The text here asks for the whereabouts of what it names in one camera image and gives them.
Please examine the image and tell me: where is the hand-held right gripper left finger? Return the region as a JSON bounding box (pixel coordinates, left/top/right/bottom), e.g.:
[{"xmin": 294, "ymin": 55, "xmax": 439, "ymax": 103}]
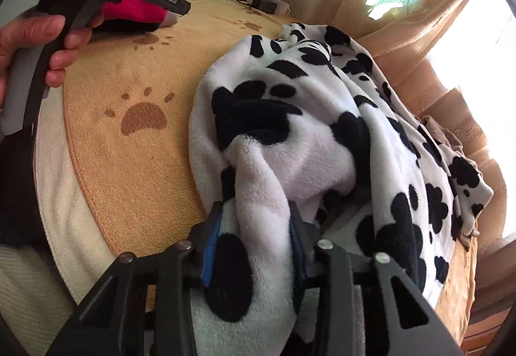
[{"xmin": 46, "ymin": 201, "xmax": 224, "ymax": 356}]

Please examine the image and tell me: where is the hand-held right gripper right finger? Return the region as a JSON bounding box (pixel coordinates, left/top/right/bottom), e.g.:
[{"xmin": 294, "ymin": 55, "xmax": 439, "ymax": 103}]
[{"xmin": 288, "ymin": 201, "xmax": 464, "ymax": 356}]

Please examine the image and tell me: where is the cow print fleece garment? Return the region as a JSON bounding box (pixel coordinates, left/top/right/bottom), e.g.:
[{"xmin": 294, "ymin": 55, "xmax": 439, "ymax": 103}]
[{"xmin": 189, "ymin": 22, "xmax": 494, "ymax": 356}]

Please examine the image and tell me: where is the person's left hand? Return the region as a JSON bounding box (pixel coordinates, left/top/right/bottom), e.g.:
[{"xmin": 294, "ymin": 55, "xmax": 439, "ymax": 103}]
[{"xmin": 0, "ymin": 15, "xmax": 104, "ymax": 99}]

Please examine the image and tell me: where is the black cloth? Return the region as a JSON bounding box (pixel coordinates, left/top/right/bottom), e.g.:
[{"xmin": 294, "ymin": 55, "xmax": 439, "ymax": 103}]
[{"xmin": 102, "ymin": 16, "xmax": 163, "ymax": 34}]

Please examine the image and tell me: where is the yellow paw print blanket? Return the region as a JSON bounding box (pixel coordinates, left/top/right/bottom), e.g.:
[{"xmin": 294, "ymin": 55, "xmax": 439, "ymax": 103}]
[{"xmin": 62, "ymin": 0, "xmax": 478, "ymax": 334}]

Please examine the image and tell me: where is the white power strip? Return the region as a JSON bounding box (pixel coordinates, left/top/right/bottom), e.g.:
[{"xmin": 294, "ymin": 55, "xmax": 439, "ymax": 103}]
[{"xmin": 246, "ymin": 0, "xmax": 291, "ymax": 16}]

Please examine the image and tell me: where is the white bed sheet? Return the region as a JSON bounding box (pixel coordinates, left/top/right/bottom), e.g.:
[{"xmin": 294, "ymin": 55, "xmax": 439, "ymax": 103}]
[{"xmin": 34, "ymin": 98, "xmax": 122, "ymax": 304}]

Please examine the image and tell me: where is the cream knit sweater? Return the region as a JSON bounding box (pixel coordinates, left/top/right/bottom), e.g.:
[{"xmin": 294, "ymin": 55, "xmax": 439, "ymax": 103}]
[{"xmin": 0, "ymin": 243, "xmax": 77, "ymax": 356}]

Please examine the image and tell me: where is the black quilted vest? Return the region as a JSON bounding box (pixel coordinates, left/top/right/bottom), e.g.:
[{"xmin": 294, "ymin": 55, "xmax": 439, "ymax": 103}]
[{"xmin": 0, "ymin": 126, "xmax": 47, "ymax": 246}]

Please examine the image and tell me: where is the beige embossed curtain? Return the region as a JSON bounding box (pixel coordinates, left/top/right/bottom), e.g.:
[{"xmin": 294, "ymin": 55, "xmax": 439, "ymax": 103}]
[{"xmin": 149, "ymin": 0, "xmax": 511, "ymax": 256}]

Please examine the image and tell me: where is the wooden bed frame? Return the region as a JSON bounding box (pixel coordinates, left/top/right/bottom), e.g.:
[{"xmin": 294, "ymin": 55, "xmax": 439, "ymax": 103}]
[{"xmin": 460, "ymin": 227, "xmax": 516, "ymax": 356}]

